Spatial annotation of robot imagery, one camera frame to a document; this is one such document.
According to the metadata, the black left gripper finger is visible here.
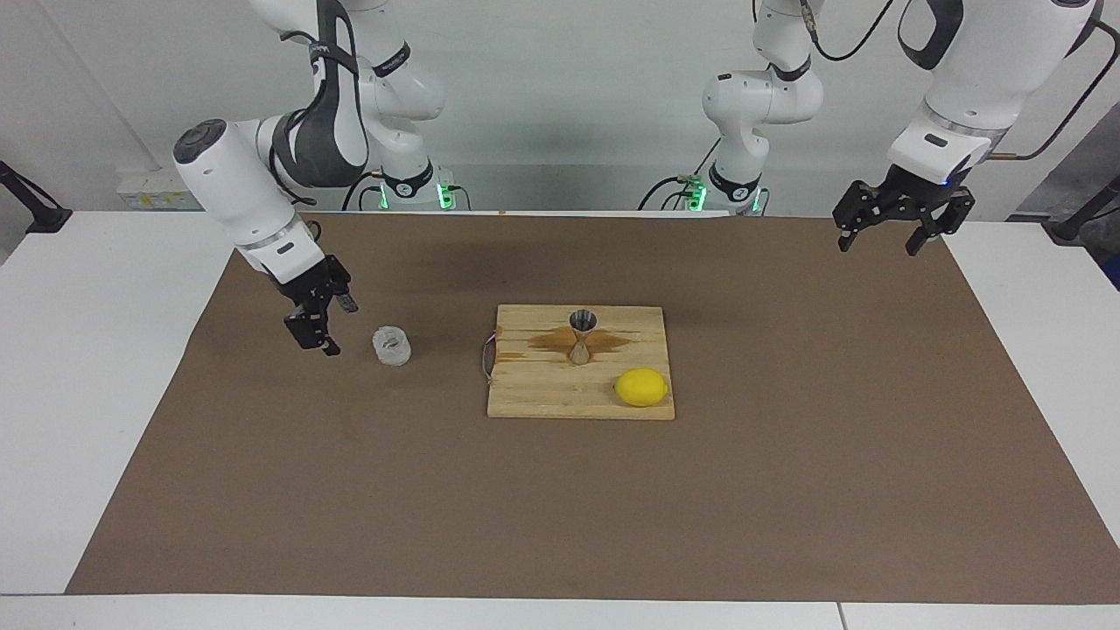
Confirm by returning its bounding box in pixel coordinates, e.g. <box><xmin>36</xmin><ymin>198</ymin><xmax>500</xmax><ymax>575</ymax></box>
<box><xmin>905</xmin><ymin>189</ymin><xmax>977</xmax><ymax>257</ymax></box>
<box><xmin>832</xmin><ymin>180</ymin><xmax>886</xmax><ymax>254</ymax></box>

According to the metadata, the small clear glass cup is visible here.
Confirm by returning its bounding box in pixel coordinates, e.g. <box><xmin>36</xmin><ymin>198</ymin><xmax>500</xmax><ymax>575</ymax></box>
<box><xmin>372</xmin><ymin>325</ymin><xmax>413</xmax><ymax>368</ymax></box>

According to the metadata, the metal double jigger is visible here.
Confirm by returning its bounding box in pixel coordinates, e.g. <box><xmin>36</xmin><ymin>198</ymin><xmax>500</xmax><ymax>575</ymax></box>
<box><xmin>569</xmin><ymin>309</ymin><xmax>599</xmax><ymax>365</ymax></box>

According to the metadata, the black clamp stand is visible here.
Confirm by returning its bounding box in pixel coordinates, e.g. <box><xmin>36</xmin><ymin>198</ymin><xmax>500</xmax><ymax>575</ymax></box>
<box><xmin>1048</xmin><ymin>173</ymin><xmax>1120</xmax><ymax>243</ymax></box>
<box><xmin>0</xmin><ymin>161</ymin><xmax>73</xmax><ymax>235</ymax></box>

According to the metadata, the brown paper table mat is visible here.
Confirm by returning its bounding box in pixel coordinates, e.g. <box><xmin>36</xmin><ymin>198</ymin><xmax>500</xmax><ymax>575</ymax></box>
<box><xmin>66</xmin><ymin>213</ymin><xmax>1120</xmax><ymax>606</ymax></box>

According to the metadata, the wooden cutting board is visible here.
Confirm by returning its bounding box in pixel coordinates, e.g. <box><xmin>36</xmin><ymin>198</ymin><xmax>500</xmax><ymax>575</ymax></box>
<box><xmin>479</xmin><ymin>304</ymin><xmax>676</xmax><ymax>422</ymax></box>

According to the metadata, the yellow lemon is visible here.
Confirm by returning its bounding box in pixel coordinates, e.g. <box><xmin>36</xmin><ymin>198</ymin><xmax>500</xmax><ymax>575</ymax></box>
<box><xmin>614</xmin><ymin>368</ymin><xmax>670</xmax><ymax>409</ymax></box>

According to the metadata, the black base cable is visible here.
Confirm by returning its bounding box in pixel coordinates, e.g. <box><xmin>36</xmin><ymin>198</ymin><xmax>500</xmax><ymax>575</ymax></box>
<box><xmin>637</xmin><ymin>133</ymin><xmax>725</xmax><ymax>212</ymax></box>
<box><xmin>341</xmin><ymin>171</ymin><xmax>388</xmax><ymax>212</ymax></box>

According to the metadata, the white wall socket box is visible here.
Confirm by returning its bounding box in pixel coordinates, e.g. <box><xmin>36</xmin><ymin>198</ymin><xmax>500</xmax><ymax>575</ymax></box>
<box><xmin>116</xmin><ymin>169</ymin><xmax>202</xmax><ymax>212</ymax></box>

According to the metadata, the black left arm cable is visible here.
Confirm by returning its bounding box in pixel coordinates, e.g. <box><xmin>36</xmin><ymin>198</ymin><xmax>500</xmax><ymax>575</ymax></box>
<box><xmin>796</xmin><ymin>0</ymin><xmax>1120</xmax><ymax>163</ymax></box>

